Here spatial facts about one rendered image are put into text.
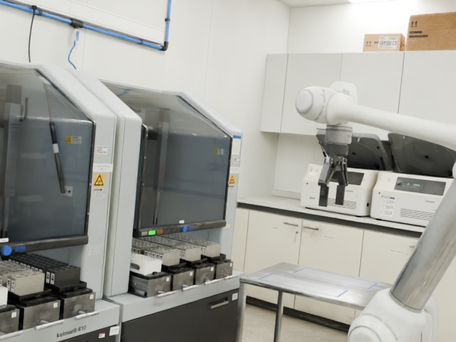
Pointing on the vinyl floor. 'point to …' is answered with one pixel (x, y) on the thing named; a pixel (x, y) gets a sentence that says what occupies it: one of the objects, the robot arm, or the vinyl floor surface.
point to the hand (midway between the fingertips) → (331, 202)
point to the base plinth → (299, 314)
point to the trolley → (307, 290)
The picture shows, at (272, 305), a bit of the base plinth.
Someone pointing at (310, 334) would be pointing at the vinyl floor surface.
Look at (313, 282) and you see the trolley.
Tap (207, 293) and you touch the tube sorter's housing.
